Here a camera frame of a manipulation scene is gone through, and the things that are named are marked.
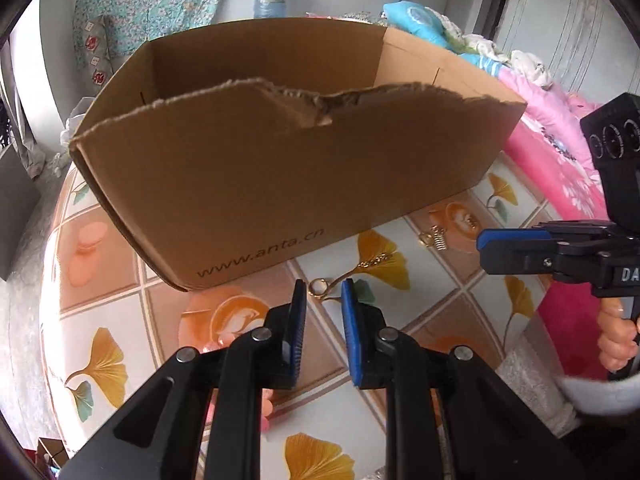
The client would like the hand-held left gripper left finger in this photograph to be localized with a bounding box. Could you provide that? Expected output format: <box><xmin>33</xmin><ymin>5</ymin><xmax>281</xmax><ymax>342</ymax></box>
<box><xmin>57</xmin><ymin>280</ymin><xmax>307</xmax><ymax>480</ymax></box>

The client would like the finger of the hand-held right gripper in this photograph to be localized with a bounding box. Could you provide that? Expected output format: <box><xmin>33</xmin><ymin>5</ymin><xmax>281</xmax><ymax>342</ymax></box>
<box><xmin>477</xmin><ymin>222</ymin><xmax>616</xmax><ymax>252</ymax></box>
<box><xmin>481</xmin><ymin>240</ymin><xmax>615</xmax><ymax>283</ymax></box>

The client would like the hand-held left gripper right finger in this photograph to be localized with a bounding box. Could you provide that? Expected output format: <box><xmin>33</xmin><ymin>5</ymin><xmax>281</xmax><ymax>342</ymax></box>
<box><xmin>341</xmin><ymin>280</ymin><xmax>586</xmax><ymax>480</ymax></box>

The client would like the brown cardboard box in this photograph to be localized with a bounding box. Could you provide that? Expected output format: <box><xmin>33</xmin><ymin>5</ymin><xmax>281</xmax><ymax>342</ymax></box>
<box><xmin>69</xmin><ymin>15</ymin><xmax>528</xmax><ymax>293</ymax></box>

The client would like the person's right forearm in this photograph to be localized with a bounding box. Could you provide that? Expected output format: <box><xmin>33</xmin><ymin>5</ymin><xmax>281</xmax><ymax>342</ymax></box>
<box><xmin>562</xmin><ymin>372</ymin><xmax>640</xmax><ymax>418</ymax></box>

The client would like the person's right hand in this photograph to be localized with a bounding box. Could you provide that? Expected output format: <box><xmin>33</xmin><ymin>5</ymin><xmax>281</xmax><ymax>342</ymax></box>
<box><xmin>597</xmin><ymin>305</ymin><xmax>640</xmax><ymax>376</ymax></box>

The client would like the ginkgo pattern tablecloth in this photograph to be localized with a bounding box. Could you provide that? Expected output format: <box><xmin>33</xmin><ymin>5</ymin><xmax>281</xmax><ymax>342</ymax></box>
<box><xmin>39</xmin><ymin>150</ymin><xmax>591</xmax><ymax>480</ymax></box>

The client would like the pink floral blanket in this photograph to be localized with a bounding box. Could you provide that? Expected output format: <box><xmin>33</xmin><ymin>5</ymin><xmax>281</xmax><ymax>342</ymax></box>
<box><xmin>497</xmin><ymin>67</ymin><xmax>623</xmax><ymax>381</ymax></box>

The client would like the white fluffy towel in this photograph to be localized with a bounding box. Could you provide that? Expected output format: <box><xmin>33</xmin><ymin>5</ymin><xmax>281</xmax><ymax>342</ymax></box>
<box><xmin>500</xmin><ymin>332</ymin><xmax>583</xmax><ymax>436</ymax></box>

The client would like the white crumpled quilt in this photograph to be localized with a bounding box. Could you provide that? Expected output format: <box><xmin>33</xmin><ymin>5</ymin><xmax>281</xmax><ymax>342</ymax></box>
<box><xmin>462</xmin><ymin>35</ymin><xmax>553</xmax><ymax>86</ymax></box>

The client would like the white panelled wardrobe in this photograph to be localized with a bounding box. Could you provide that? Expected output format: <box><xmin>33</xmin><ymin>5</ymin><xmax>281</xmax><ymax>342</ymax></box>
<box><xmin>495</xmin><ymin>0</ymin><xmax>616</xmax><ymax>106</ymax></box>

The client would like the blue printed pillow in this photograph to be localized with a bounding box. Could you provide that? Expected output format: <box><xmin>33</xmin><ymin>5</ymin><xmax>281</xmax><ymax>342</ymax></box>
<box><xmin>382</xmin><ymin>1</ymin><xmax>501</xmax><ymax>68</ymax></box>

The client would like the grey lace pillow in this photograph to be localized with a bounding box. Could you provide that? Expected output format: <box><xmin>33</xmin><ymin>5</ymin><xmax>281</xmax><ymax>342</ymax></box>
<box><xmin>345</xmin><ymin>11</ymin><xmax>388</xmax><ymax>28</ymax></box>

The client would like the brown paper bag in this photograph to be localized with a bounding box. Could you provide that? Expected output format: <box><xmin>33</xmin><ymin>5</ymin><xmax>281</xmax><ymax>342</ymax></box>
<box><xmin>35</xmin><ymin>437</ymin><xmax>68</xmax><ymax>466</ymax></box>

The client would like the white plastic bag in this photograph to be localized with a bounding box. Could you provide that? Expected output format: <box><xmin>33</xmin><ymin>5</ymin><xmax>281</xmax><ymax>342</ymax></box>
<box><xmin>60</xmin><ymin>100</ymin><xmax>101</xmax><ymax>146</ymax></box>

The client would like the grey cabinet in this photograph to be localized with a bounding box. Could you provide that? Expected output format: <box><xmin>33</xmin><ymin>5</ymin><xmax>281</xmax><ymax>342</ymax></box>
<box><xmin>0</xmin><ymin>145</ymin><xmax>41</xmax><ymax>281</ymax></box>

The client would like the blue water jug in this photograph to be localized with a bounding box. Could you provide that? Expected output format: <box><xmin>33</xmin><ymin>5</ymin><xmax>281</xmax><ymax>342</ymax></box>
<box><xmin>254</xmin><ymin>0</ymin><xmax>290</xmax><ymax>20</ymax></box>

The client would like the grey red-patterned pillow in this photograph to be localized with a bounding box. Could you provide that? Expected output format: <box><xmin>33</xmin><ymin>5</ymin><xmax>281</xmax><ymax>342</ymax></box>
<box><xmin>75</xmin><ymin>15</ymin><xmax>128</xmax><ymax>93</ymax></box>

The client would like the grey curtain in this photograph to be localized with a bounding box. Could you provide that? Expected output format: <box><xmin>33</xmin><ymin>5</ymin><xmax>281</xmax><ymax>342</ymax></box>
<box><xmin>10</xmin><ymin>45</ymin><xmax>48</xmax><ymax>178</ymax></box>

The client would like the teal floral wall cloth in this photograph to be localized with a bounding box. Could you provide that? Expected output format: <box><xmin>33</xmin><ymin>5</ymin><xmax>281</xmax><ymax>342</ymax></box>
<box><xmin>72</xmin><ymin>0</ymin><xmax>247</xmax><ymax>68</ymax></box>

